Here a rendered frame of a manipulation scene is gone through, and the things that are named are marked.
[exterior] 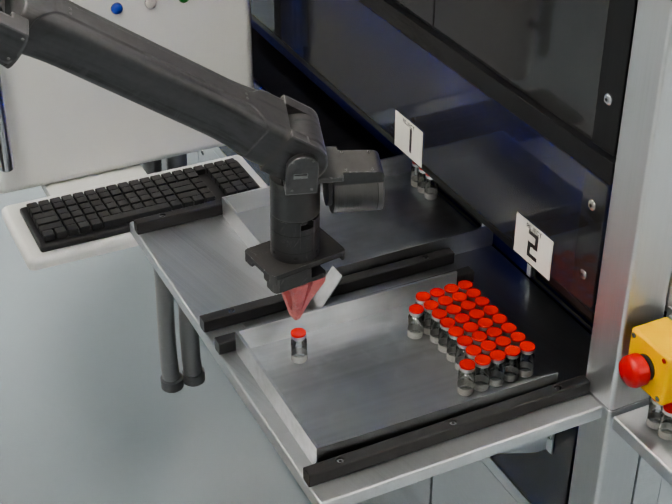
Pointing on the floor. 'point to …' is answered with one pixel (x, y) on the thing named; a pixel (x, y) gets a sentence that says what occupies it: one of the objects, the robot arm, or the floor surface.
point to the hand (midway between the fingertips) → (294, 311)
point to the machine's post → (630, 258)
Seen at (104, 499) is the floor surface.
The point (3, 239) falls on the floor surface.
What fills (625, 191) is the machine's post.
